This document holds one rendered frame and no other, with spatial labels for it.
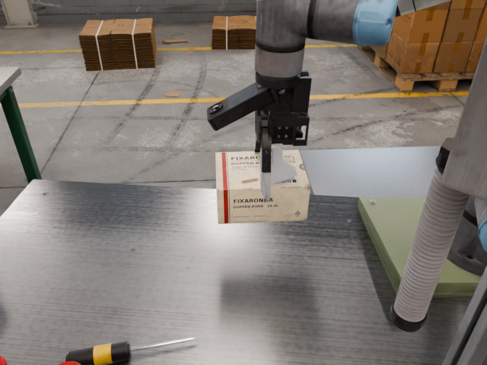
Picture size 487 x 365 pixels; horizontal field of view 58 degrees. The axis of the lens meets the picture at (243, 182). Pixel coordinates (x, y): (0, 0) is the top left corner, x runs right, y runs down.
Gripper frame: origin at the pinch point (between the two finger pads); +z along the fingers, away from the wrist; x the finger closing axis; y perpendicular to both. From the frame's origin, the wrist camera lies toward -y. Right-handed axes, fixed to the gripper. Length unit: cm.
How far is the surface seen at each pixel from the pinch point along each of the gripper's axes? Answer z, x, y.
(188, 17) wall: 96, 492, -37
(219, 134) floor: 101, 201, -5
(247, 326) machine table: 17.6, -19.0, -3.2
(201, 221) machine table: 17.8, 9.3, -11.3
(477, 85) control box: -35, -43, 7
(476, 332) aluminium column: -2.2, -35.9, 21.8
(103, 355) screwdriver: 15.5, -24.7, -25.8
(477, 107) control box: -34, -43, 7
